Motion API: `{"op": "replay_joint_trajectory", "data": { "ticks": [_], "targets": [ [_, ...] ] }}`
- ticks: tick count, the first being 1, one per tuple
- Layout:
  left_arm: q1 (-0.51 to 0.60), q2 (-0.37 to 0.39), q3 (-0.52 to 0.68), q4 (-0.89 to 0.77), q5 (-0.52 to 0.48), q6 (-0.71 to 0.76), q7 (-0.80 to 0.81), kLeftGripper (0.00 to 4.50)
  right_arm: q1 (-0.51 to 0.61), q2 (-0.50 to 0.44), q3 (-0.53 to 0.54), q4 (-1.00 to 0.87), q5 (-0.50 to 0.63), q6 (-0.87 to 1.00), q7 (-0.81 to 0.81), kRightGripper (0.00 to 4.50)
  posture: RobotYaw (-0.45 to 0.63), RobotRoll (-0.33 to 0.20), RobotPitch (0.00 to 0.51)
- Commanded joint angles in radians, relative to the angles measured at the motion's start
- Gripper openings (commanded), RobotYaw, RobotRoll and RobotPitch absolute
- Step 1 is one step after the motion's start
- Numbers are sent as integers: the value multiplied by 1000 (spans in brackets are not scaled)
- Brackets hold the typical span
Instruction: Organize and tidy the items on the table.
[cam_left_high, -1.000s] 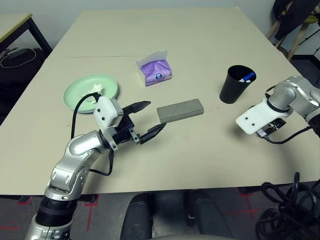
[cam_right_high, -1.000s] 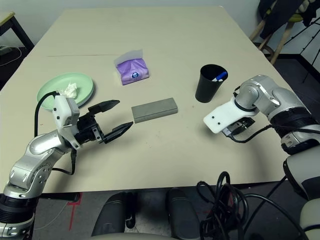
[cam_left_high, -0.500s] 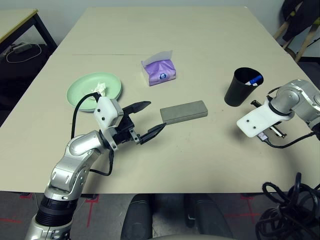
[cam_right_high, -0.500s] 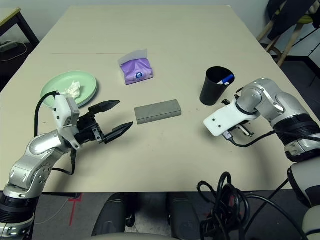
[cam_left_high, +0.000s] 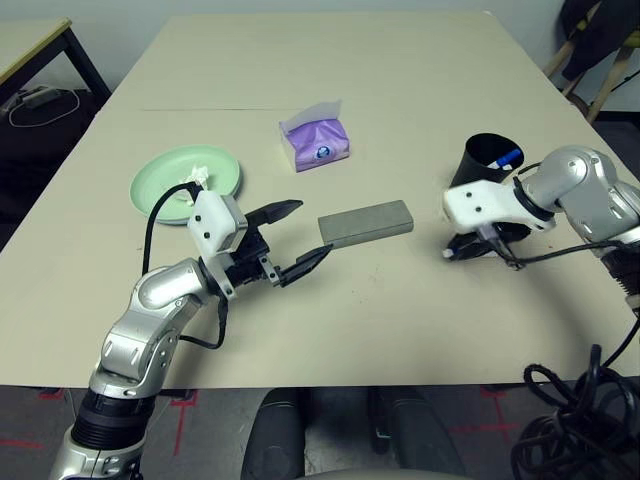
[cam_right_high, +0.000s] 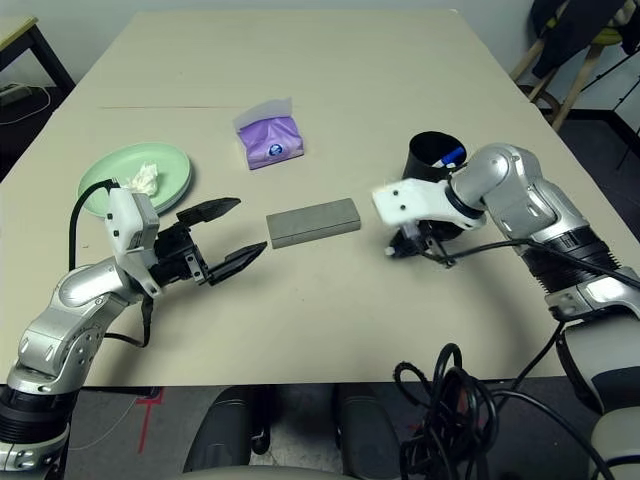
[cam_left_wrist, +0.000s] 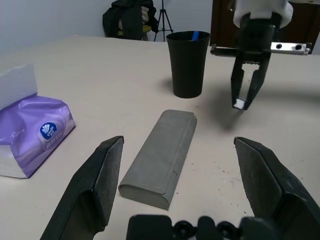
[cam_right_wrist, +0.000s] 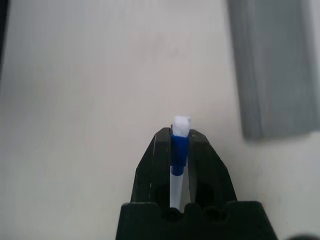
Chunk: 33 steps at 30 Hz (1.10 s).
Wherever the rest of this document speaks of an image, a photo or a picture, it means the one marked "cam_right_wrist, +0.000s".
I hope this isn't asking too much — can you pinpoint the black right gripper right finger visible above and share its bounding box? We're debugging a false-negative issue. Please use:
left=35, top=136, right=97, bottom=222
left=186, top=128, right=238, bottom=208

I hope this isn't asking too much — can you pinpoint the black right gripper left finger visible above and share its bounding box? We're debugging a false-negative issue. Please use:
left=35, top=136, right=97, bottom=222
left=129, top=127, right=173, bottom=208

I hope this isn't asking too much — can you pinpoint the white marker with blue cap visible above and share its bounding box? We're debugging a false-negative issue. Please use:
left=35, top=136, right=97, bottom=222
left=169, top=114, right=193, bottom=210

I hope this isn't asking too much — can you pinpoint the grey glasses case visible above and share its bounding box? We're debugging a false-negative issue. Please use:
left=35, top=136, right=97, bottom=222
left=228, top=0, right=320, bottom=142

